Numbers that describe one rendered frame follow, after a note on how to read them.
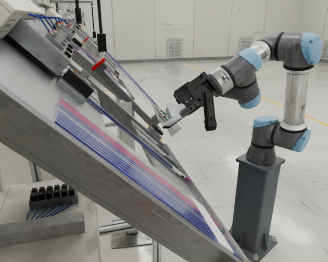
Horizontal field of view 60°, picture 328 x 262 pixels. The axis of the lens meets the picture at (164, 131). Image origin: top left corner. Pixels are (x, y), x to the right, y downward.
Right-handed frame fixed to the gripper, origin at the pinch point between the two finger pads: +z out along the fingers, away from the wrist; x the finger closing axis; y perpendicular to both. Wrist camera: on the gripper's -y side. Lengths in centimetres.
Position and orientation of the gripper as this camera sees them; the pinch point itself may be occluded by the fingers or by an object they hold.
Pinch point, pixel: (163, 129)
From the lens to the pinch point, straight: 85.0
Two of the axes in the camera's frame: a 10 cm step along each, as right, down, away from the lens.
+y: -5.7, -8.2, 0.3
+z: -8.2, 5.7, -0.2
